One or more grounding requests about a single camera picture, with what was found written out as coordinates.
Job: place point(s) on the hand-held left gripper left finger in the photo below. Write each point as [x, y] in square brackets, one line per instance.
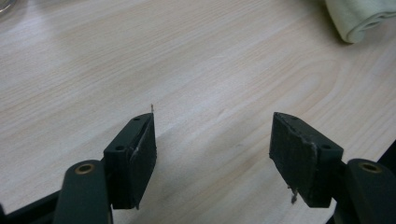
[132, 165]

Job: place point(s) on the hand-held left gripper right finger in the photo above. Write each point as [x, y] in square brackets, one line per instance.
[300, 161]

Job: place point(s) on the light green sock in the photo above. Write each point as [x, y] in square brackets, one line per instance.
[361, 17]

